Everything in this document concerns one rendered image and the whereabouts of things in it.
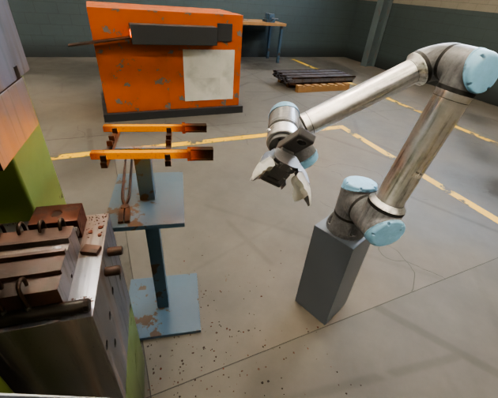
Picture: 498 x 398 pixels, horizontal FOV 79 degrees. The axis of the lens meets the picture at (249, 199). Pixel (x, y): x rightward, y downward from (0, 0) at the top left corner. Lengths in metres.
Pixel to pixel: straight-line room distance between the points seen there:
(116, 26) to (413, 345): 4.02
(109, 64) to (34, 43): 4.28
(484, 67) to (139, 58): 3.66
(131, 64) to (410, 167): 3.59
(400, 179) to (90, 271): 1.04
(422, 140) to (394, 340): 1.20
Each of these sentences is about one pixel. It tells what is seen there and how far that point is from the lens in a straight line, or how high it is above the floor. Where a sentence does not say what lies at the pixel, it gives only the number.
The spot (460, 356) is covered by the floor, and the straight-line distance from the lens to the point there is 2.15.
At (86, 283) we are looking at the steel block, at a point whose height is 0.92.
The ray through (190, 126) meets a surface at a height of 1.04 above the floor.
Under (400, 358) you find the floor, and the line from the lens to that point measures 1.96.
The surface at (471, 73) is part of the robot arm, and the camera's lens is 1.14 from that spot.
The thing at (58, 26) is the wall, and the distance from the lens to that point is 8.26.
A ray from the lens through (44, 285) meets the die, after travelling 0.80.
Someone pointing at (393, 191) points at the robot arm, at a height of 0.96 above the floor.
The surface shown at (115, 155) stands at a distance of 1.14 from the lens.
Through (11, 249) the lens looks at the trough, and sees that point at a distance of 0.92.
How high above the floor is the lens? 1.53
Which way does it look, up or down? 35 degrees down
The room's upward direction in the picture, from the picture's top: 5 degrees clockwise
